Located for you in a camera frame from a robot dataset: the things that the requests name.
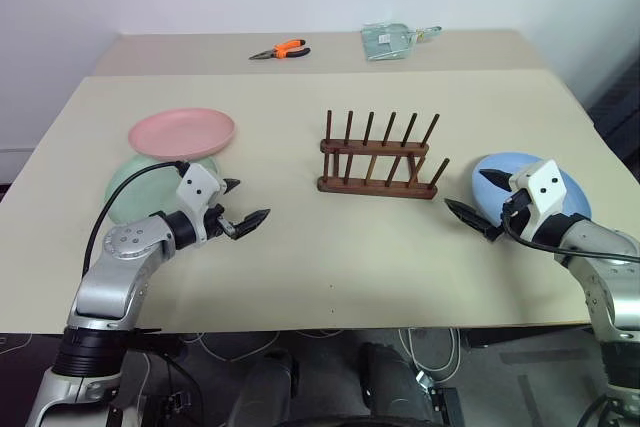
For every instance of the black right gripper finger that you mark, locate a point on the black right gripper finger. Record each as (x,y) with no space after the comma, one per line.
(470,216)
(499,180)

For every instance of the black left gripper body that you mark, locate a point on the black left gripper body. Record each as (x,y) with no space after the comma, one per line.
(216,224)

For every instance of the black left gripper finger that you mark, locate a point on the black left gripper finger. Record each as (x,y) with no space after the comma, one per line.
(231,185)
(252,223)

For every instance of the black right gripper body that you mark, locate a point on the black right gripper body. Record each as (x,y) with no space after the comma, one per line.
(517,207)

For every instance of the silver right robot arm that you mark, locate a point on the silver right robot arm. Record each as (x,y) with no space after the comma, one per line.
(605,257)

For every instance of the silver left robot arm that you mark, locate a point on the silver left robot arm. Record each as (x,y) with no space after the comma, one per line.
(110,282)

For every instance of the wooden dish rack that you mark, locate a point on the wooden dish rack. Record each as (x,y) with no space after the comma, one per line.
(375,191)

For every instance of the blue plate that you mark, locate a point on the blue plate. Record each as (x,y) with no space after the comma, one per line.
(576,197)

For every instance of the pink plate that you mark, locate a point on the pink plate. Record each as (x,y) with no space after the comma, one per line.
(180,133)

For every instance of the green plate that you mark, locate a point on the green plate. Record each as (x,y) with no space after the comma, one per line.
(131,187)

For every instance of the black ribbed furniture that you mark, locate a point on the black ribbed furniture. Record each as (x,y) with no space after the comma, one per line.
(620,107)

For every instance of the dark rounded shape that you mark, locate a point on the dark rounded shape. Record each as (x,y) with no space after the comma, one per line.
(392,382)
(267,387)

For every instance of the clear green dustpan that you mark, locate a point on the clear green dustpan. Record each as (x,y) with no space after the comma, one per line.
(382,42)

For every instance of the metal floor clamp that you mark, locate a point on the metal floor clamp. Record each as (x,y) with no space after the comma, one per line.
(437,394)

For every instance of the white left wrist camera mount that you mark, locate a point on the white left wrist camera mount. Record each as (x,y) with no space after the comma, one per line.
(196,186)

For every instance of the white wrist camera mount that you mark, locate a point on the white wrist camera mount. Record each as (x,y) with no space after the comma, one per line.
(196,186)
(545,182)

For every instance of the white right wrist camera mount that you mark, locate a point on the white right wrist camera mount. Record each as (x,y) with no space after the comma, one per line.
(545,182)

